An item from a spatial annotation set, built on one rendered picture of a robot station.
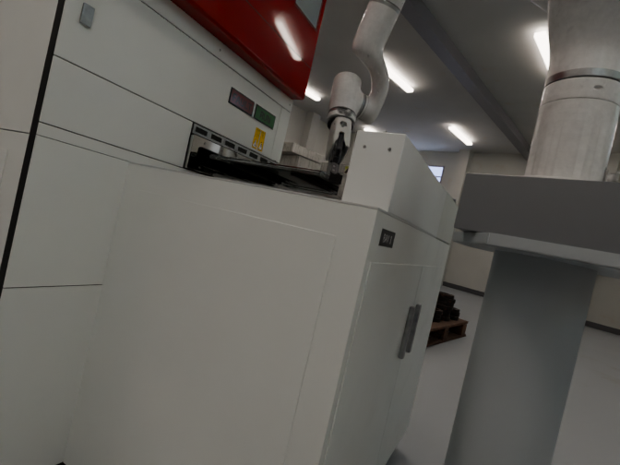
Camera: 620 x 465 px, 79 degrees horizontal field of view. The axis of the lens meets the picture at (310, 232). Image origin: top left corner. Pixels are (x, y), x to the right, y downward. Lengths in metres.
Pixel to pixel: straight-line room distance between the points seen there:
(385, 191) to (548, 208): 0.25
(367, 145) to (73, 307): 0.74
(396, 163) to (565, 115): 0.29
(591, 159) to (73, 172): 0.97
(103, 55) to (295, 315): 0.67
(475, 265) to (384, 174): 10.24
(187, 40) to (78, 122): 0.36
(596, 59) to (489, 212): 0.30
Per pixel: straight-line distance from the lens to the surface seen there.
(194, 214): 0.81
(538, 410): 0.76
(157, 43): 1.06
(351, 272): 0.62
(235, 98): 1.24
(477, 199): 0.70
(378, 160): 0.69
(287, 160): 7.62
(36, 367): 1.03
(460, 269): 11.00
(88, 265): 1.00
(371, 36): 1.16
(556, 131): 0.78
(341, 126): 1.07
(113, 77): 0.98
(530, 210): 0.68
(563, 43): 0.84
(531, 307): 0.72
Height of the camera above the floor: 0.76
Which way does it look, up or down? 1 degrees down
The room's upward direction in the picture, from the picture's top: 13 degrees clockwise
